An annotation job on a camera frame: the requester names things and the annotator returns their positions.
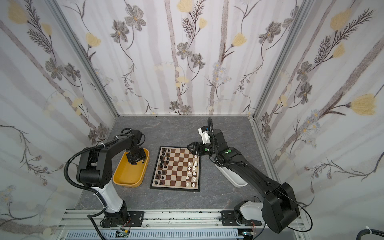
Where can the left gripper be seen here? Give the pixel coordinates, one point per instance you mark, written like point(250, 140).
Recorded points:
point(135, 155)

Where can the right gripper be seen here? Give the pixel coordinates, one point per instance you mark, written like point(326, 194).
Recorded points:
point(201, 148)

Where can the yellow plastic tray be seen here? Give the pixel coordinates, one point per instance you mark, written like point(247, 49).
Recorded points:
point(128, 175)

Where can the brown folding chess board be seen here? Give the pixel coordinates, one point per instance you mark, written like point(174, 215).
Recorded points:
point(176, 169)

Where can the white plastic tray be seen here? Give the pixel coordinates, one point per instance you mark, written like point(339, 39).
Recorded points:
point(234, 178)

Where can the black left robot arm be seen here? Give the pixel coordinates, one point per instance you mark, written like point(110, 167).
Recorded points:
point(97, 168)

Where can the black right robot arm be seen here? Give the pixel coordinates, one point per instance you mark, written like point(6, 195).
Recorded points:
point(278, 208)

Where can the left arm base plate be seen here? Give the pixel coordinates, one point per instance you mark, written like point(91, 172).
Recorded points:
point(135, 219)

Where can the aluminium mounting rail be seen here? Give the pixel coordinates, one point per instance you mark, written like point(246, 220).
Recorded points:
point(159, 219)

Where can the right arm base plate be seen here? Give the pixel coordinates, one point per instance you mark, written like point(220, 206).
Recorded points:
point(232, 218)

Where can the white slotted cable duct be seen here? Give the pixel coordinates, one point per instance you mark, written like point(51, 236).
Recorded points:
point(191, 234)

